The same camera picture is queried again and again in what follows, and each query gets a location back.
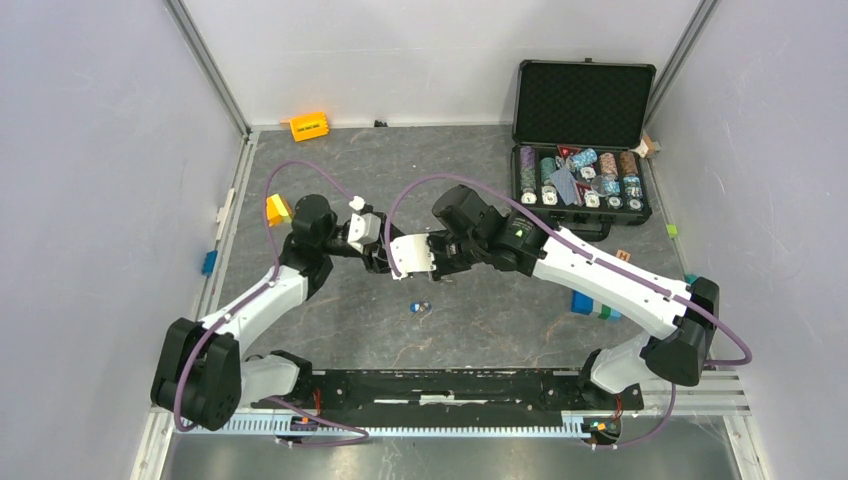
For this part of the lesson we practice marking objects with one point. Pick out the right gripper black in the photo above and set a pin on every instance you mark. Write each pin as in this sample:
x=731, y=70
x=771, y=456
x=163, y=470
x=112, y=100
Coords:
x=441, y=268

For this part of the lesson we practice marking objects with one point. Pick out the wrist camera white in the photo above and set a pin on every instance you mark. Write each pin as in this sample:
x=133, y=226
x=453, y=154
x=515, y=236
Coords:
x=364, y=227
x=411, y=254

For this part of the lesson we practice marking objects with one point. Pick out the key with blue tag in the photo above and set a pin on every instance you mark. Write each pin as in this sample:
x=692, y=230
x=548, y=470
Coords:
x=420, y=307

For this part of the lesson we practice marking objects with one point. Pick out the blue green white brick stack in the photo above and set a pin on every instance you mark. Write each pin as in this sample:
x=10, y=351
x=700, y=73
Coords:
x=584, y=305

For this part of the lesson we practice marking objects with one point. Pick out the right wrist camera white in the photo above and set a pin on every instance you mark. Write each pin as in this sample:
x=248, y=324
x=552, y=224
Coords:
x=411, y=254

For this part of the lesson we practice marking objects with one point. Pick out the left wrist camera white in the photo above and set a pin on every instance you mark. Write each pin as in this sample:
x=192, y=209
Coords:
x=364, y=227

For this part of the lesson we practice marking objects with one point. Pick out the playing card deck blue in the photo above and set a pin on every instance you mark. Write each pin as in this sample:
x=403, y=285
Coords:
x=566, y=186

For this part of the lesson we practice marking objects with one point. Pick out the wooden letter H cube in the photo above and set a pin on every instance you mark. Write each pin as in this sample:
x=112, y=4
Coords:
x=623, y=255

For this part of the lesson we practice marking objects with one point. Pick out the wooden block behind case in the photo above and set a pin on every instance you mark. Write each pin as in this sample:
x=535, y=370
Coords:
x=648, y=147

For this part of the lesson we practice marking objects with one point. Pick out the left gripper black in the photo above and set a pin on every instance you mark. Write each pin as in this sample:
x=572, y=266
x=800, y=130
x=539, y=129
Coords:
x=376, y=257

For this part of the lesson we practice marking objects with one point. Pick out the yellow orange brick stack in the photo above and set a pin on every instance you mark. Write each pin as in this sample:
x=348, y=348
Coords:
x=278, y=211

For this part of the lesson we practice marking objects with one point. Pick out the orange toothed block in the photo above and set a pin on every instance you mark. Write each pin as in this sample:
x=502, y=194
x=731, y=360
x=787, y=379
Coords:
x=309, y=126

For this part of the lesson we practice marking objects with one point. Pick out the black poker chip case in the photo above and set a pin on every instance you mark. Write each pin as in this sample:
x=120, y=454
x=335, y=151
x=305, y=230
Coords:
x=586, y=117

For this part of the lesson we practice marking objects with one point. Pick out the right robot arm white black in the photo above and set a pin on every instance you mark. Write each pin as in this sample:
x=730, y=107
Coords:
x=673, y=315

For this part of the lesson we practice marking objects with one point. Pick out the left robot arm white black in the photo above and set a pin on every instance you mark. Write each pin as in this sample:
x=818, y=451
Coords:
x=200, y=376

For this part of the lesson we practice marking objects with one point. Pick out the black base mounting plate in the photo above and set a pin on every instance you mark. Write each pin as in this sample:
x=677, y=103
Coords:
x=522, y=397

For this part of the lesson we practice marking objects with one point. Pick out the blue cube left rail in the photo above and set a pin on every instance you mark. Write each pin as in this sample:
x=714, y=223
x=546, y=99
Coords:
x=209, y=262

